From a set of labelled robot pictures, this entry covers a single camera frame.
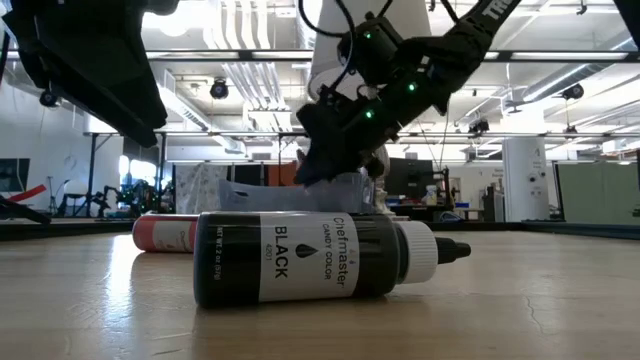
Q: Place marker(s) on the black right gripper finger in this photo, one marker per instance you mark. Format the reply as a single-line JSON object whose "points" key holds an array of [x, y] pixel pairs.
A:
{"points": [[330, 145], [376, 164]]}

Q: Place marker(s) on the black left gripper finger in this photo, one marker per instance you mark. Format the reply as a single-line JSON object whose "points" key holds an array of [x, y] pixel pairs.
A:
{"points": [[100, 90]]}

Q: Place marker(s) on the translucent grey plastic bin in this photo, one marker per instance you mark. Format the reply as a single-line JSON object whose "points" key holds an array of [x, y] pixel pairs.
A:
{"points": [[280, 197]]}

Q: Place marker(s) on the black food coloring bottle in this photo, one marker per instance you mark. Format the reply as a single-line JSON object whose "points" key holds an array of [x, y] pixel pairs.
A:
{"points": [[310, 257]]}

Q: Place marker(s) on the pink food coloring bottle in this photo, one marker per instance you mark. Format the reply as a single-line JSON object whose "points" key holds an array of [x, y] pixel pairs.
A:
{"points": [[165, 234]]}

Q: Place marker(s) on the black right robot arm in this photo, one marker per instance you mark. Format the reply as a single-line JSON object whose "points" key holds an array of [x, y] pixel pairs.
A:
{"points": [[480, 25]]}

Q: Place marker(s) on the black computer monitor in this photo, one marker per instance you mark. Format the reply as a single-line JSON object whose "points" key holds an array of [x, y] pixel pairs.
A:
{"points": [[407, 177]]}

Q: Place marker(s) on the black ceiling spotlight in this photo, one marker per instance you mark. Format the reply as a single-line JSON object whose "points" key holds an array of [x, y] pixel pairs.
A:
{"points": [[572, 91], [218, 89], [48, 98]]}

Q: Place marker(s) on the orange panel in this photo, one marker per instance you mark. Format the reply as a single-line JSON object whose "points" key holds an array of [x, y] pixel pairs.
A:
{"points": [[282, 175]]}

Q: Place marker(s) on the background work table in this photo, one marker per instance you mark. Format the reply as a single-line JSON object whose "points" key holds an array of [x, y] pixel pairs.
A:
{"points": [[440, 207]]}

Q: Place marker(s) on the white shade silver table lamp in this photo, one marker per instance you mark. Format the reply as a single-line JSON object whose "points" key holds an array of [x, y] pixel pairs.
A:
{"points": [[410, 15]]}

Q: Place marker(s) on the white round chair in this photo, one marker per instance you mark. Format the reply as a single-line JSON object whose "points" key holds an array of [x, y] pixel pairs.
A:
{"points": [[75, 189]]}

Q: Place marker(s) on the background black robot arms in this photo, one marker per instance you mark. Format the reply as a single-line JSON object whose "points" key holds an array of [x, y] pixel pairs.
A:
{"points": [[135, 197]]}

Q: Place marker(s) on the patterned curtain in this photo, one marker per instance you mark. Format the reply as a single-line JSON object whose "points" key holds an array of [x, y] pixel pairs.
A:
{"points": [[200, 187]]}

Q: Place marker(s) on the white round pillar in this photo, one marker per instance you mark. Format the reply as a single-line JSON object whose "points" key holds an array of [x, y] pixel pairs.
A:
{"points": [[525, 185]]}

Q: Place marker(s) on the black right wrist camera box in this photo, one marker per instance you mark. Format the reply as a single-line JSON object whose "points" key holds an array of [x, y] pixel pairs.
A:
{"points": [[372, 55]]}

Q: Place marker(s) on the dark wall screen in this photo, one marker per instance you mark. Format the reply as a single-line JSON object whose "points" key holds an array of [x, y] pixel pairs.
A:
{"points": [[14, 175]]}

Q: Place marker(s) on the green partition wall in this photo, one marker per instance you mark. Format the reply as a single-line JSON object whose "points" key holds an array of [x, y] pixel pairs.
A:
{"points": [[600, 195]]}

